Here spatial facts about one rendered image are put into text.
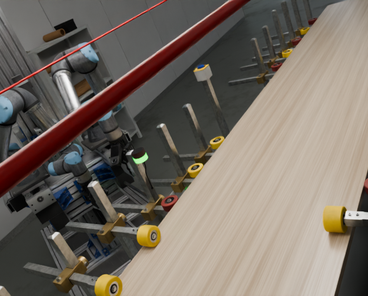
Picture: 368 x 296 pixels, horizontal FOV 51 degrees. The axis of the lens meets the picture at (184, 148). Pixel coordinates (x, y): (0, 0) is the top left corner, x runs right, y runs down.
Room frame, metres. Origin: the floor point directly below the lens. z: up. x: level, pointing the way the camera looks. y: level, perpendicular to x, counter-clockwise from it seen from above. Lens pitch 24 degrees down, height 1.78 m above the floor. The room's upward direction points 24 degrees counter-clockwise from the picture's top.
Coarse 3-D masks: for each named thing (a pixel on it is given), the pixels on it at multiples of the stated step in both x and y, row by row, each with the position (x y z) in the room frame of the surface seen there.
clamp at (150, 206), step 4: (160, 196) 1.62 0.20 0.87; (160, 200) 1.60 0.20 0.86; (148, 204) 1.59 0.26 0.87; (152, 204) 1.58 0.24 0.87; (156, 204) 1.57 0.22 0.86; (160, 204) 1.59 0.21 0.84; (148, 208) 1.56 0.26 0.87; (152, 208) 1.55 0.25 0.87; (140, 212) 1.56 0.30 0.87; (144, 212) 1.54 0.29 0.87; (148, 212) 1.53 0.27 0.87; (152, 212) 1.54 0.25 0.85; (144, 216) 1.55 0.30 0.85; (148, 216) 1.53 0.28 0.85; (152, 216) 1.53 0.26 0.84; (148, 220) 1.54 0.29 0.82; (152, 220) 1.53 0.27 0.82
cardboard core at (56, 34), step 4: (52, 32) 4.69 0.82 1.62; (56, 32) 4.63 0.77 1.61; (60, 32) 4.61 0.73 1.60; (64, 32) 4.66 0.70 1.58; (44, 36) 4.78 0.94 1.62; (48, 36) 4.73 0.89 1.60; (52, 36) 4.68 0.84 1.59; (56, 36) 4.65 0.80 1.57; (60, 36) 4.64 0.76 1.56; (44, 40) 4.78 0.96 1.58; (48, 40) 4.75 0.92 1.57
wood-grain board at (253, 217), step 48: (336, 48) 2.44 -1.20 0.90; (288, 96) 2.03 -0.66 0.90; (336, 96) 1.77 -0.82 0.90; (240, 144) 1.72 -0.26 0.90; (288, 144) 1.52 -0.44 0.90; (336, 144) 1.36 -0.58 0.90; (192, 192) 1.48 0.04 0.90; (240, 192) 1.33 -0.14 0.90; (288, 192) 1.20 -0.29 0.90; (336, 192) 1.09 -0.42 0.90; (192, 240) 1.17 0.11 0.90; (240, 240) 1.06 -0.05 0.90; (288, 240) 0.97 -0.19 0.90; (336, 240) 0.88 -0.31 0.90; (144, 288) 1.03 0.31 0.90; (192, 288) 0.94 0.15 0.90; (240, 288) 0.86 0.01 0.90; (288, 288) 0.79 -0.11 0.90; (336, 288) 0.73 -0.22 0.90
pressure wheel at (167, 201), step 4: (168, 196) 1.52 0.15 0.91; (172, 196) 1.51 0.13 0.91; (176, 196) 1.49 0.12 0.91; (164, 200) 1.50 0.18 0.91; (168, 200) 1.48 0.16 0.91; (172, 200) 1.48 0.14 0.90; (176, 200) 1.47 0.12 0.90; (164, 204) 1.47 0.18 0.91; (168, 204) 1.46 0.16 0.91; (172, 204) 1.45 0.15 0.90; (164, 208) 1.47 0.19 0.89; (168, 208) 1.45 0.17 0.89
